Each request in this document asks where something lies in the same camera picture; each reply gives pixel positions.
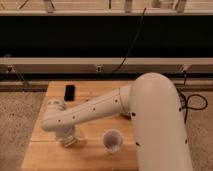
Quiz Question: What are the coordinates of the grey upper rail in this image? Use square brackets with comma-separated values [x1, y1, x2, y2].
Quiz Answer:
[0, 8, 213, 16]

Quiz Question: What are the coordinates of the grey rail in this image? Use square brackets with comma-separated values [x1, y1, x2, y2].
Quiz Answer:
[0, 8, 213, 16]
[0, 57, 213, 74]

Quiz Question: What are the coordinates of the white wall outlet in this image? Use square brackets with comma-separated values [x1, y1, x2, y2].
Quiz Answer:
[97, 66, 102, 72]

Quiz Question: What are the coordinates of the black hanging cable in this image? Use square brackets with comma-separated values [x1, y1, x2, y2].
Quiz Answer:
[111, 7, 147, 74]

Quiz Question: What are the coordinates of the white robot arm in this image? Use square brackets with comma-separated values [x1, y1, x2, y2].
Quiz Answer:
[41, 73, 193, 171]

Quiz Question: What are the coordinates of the grey lower rail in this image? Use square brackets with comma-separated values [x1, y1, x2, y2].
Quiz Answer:
[0, 57, 213, 74]

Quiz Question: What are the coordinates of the white sponge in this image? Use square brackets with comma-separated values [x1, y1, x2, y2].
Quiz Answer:
[61, 139, 77, 148]

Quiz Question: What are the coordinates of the black phone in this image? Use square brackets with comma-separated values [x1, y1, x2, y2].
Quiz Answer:
[64, 85, 75, 101]

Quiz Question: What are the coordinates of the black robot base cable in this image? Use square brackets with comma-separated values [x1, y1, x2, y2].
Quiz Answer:
[175, 87, 209, 124]

